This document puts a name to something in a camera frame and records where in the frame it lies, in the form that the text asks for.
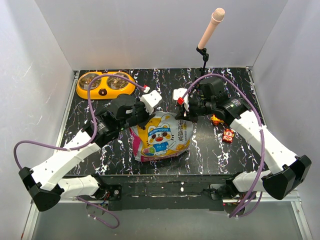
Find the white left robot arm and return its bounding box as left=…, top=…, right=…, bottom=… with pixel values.
left=18, top=91, right=162, bottom=212

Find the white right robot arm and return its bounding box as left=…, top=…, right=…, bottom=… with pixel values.
left=173, top=94, right=312, bottom=200

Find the pink microphone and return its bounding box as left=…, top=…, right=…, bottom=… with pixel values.
left=197, top=7, right=225, bottom=50

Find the cat food bag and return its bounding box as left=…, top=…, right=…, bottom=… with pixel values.
left=129, top=111, right=194, bottom=162

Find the red toy brick vehicle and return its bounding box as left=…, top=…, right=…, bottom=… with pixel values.
left=210, top=114, right=225, bottom=126

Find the black microphone stand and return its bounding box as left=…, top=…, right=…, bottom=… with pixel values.
left=196, top=47, right=209, bottom=77

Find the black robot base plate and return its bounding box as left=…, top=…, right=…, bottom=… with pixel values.
left=84, top=173, right=286, bottom=212

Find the red number toy block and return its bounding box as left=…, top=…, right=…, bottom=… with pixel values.
left=222, top=128, right=235, bottom=144

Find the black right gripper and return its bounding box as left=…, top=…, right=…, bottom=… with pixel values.
left=175, top=97, right=215, bottom=123

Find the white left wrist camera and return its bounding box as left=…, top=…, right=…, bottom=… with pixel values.
left=140, top=90, right=163, bottom=115

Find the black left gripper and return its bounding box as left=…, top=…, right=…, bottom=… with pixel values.
left=118, top=96, right=156, bottom=131

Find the yellow double pet bowl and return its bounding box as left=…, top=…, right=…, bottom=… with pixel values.
left=76, top=71, right=136, bottom=100

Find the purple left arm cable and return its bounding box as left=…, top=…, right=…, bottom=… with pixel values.
left=13, top=74, right=151, bottom=230

